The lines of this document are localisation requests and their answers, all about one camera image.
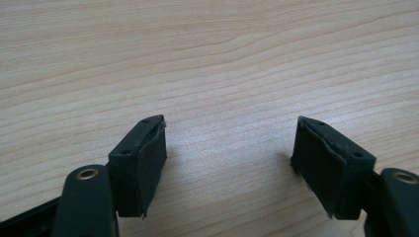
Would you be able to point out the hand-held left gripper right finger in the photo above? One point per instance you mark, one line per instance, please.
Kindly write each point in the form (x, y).
(329, 171)

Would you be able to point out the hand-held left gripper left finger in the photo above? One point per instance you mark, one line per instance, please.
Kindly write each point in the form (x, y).
(138, 171)

